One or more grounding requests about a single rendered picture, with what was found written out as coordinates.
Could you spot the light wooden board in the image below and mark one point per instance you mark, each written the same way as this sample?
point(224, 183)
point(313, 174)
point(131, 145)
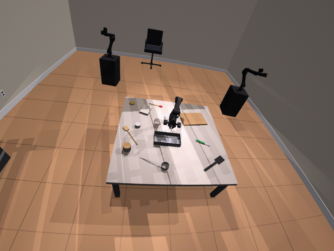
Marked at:
point(190, 119)

